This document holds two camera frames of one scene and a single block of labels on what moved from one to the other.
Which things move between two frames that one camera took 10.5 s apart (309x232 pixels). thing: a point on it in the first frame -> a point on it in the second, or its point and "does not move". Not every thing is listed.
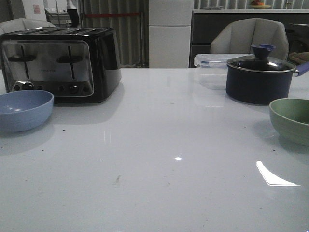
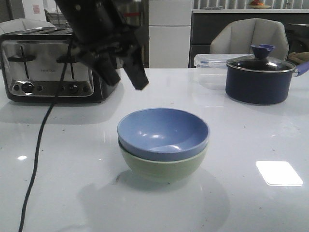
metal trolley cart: (58, 17) does not move
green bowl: (290, 117) -> (164, 171)
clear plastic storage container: (212, 69) does not move
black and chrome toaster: (77, 65) does not move
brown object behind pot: (299, 57) does not move
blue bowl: (23, 110) -> (163, 134)
